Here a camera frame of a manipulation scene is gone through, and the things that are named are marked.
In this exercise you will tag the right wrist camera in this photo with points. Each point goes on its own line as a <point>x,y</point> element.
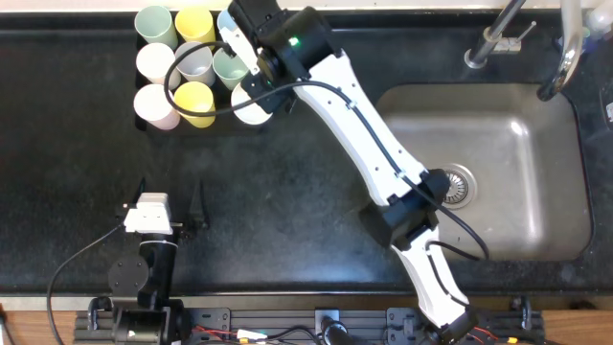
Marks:
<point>238,45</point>

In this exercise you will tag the blue cup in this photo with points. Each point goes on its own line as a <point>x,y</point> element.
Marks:
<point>224,21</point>

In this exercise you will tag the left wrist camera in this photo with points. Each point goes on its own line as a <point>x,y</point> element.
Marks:
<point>149,213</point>

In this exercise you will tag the white cup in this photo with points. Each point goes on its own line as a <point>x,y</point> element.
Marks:
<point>249,115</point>

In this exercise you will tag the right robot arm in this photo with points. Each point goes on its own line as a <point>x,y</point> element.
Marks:
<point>354,120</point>

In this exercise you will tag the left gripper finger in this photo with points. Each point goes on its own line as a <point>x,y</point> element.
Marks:
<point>198,208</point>
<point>142,186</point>

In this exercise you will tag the green cup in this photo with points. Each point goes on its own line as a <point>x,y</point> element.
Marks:
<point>154,24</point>
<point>227,72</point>

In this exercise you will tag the pink cup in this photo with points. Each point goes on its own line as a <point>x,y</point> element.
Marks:
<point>154,103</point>

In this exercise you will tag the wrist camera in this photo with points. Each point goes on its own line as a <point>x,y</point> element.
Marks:
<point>238,45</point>
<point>149,213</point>

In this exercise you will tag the cream cup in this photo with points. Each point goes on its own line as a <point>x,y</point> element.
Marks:
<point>153,62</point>

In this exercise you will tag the steel sink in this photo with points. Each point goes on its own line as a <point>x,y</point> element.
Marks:
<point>527,167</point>

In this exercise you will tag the steel tap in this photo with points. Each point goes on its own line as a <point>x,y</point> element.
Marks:
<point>572,48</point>

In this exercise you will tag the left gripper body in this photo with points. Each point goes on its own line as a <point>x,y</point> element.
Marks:
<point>182,230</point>

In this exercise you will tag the mounting rail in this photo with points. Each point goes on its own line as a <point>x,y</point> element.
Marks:
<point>287,321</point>

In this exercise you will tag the yellow cup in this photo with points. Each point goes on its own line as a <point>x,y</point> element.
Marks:
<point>194,98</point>
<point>194,24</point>

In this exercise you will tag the blue soap bottle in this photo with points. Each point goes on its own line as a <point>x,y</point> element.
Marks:
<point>598,19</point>

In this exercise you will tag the black tray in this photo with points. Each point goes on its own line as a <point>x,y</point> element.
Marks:
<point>143,127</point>

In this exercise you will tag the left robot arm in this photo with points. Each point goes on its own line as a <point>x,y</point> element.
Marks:
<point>160,268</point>

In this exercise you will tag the grey cup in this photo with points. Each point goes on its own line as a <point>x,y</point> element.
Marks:
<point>194,62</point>

